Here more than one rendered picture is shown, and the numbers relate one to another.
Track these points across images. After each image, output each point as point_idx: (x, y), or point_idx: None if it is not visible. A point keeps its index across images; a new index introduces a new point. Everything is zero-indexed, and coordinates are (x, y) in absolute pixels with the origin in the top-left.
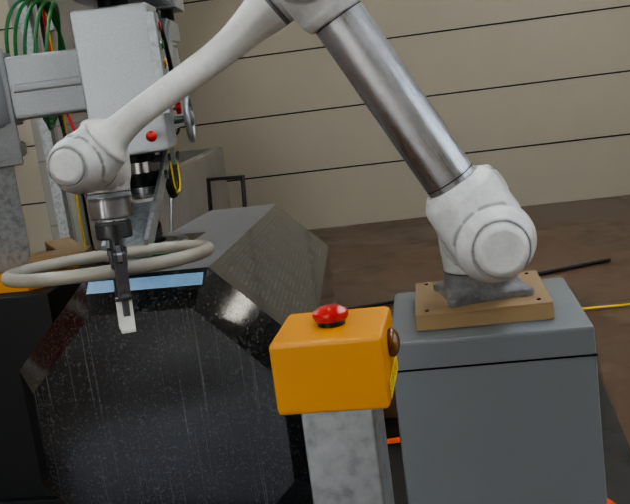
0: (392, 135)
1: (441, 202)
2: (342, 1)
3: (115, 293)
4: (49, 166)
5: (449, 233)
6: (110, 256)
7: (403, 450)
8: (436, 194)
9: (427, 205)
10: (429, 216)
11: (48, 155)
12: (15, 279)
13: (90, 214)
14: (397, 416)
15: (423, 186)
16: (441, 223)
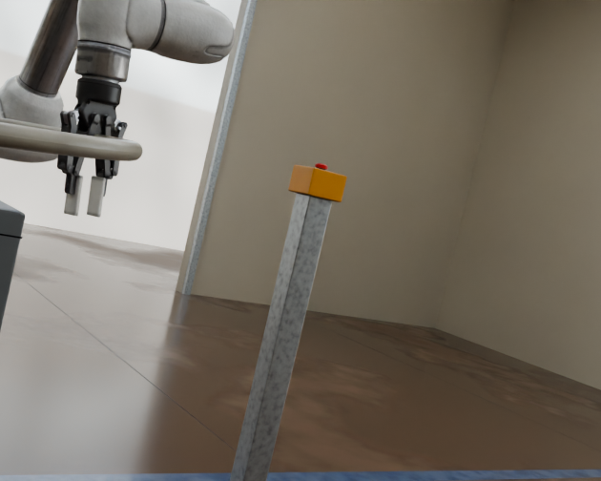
0: (72, 48)
1: (60, 103)
2: None
3: (77, 170)
4: (233, 38)
5: (58, 126)
6: (110, 125)
7: (5, 306)
8: (53, 95)
9: (47, 102)
10: (51, 111)
11: (230, 25)
12: (137, 148)
13: (124, 73)
14: (9, 277)
15: (50, 88)
16: (56, 117)
